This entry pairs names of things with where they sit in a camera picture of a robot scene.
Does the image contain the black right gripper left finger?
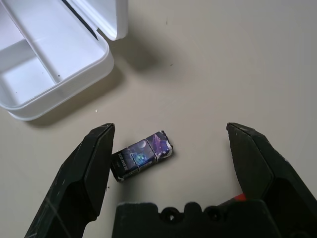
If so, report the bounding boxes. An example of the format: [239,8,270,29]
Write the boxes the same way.
[23,122,116,238]

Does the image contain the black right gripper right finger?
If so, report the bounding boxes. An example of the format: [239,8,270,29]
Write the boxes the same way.
[226,122,317,238]

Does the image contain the small dark printed eraser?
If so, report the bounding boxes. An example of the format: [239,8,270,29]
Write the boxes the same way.
[110,130,174,183]

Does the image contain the white plastic pencil case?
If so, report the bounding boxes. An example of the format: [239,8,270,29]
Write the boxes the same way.
[0,0,128,121]

